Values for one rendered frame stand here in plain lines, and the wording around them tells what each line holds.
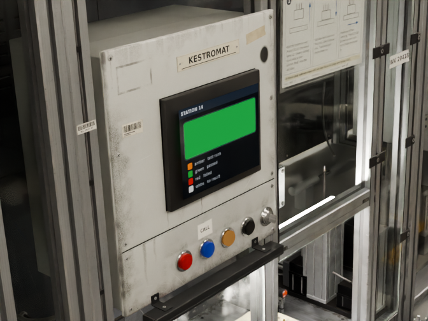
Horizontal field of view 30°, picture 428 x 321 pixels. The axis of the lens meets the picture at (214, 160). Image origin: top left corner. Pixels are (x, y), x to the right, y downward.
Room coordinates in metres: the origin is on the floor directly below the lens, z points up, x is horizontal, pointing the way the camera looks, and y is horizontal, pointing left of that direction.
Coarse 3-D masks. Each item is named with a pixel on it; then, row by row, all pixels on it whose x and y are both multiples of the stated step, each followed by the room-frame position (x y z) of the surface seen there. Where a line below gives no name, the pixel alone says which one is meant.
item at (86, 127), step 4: (92, 120) 1.17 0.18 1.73; (80, 124) 1.15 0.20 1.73; (84, 124) 1.15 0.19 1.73; (88, 124) 1.16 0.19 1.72; (92, 124) 1.17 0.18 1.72; (76, 128) 1.14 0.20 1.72; (80, 128) 1.15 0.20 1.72; (84, 128) 1.15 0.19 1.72; (88, 128) 1.16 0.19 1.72; (92, 128) 1.17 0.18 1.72; (80, 132) 1.15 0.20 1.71; (84, 132) 1.15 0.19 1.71
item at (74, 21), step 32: (64, 0) 1.14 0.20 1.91; (416, 0) 1.92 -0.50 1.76; (64, 32) 1.14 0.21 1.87; (416, 64) 1.93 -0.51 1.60; (416, 96) 1.94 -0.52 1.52; (96, 128) 1.17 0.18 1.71; (416, 128) 1.95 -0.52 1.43; (96, 160) 1.17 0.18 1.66; (96, 192) 1.16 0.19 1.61; (96, 224) 1.16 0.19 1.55; (96, 256) 1.16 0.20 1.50; (320, 256) 1.96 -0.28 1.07; (96, 288) 1.15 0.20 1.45; (288, 288) 2.04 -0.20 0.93; (320, 288) 1.95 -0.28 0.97; (96, 320) 1.14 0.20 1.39
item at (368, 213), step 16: (256, 0) 1.49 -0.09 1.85; (272, 0) 1.50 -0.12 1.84; (384, 0) 1.81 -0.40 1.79; (384, 16) 1.81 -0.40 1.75; (384, 32) 1.81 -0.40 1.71; (384, 64) 1.82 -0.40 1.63; (368, 208) 1.79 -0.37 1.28; (368, 224) 1.79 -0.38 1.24; (368, 240) 1.79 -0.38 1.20; (368, 256) 1.79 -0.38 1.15; (368, 272) 1.79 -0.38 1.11; (352, 288) 1.81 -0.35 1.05; (368, 288) 1.79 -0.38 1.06; (352, 304) 1.81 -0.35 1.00; (368, 304) 1.79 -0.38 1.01; (352, 320) 1.81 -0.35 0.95; (368, 320) 1.79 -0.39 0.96
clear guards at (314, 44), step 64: (320, 0) 1.62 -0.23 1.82; (320, 64) 1.62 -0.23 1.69; (320, 128) 1.62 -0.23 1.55; (384, 128) 1.83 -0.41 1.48; (320, 192) 1.63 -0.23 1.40; (384, 192) 1.83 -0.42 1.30; (384, 256) 1.85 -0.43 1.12; (128, 320) 1.19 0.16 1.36; (192, 320) 1.31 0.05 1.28; (256, 320) 1.45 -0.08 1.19; (384, 320) 1.86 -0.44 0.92
